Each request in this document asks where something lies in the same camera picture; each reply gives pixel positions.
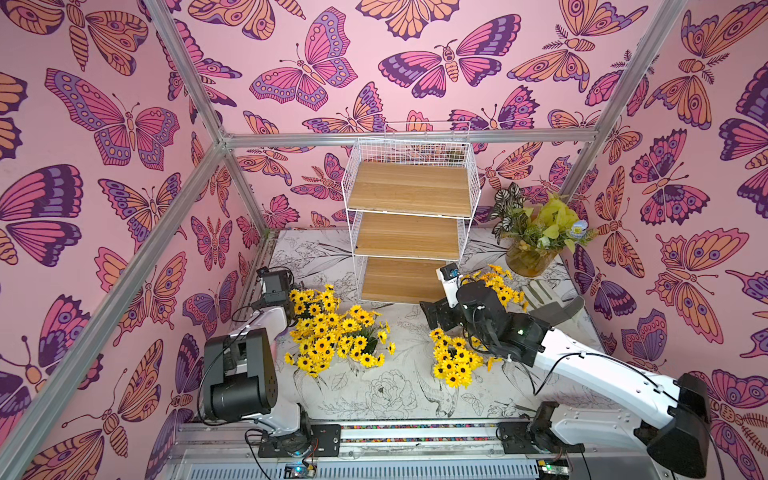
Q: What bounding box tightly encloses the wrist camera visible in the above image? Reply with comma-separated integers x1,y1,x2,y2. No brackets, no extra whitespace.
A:
436,262,461,308
254,266,294,310

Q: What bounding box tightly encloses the green plant in glass vase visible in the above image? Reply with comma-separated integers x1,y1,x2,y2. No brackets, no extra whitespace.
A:
490,183,597,278

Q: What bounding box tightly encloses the white wire wooden shelf rack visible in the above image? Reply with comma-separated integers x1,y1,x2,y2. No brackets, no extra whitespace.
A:
342,137,481,304

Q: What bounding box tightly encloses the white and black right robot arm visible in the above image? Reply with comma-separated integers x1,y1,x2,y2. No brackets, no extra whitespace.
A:
420,280,712,479

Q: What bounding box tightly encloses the sunflower pot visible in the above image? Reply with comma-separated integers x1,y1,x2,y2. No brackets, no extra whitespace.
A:
459,264,530,313
288,284,342,326
282,323,343,378
334,304,397,369
429,328,503,388

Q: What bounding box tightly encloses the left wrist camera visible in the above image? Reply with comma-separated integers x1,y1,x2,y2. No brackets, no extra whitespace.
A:
254,266,294,310

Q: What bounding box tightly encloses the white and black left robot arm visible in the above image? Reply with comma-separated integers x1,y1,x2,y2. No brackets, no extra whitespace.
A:
197,306,341,461

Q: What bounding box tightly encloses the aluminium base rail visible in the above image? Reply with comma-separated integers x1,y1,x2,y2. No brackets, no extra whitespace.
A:
159,419,677,479

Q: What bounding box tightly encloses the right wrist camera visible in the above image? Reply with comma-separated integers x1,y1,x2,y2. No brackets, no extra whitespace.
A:
436,262,461,308

